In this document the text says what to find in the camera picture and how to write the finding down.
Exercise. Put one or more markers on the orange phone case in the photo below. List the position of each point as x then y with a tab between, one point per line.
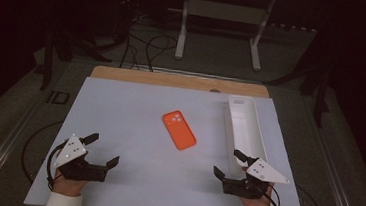
179	131

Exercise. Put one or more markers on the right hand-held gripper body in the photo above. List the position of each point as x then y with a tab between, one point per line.
244	188

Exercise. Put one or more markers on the person's left hand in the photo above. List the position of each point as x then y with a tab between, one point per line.
68	186

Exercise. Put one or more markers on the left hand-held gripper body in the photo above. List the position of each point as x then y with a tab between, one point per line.
81	171

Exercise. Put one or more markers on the white rectangular plastic box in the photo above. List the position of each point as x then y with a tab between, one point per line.
245	128

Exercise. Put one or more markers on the black stand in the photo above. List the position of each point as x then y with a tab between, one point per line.
48	61
320	101

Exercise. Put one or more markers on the white metal stand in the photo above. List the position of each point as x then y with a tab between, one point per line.
225	11

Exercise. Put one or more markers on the white power strip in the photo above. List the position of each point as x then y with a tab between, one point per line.
294	27

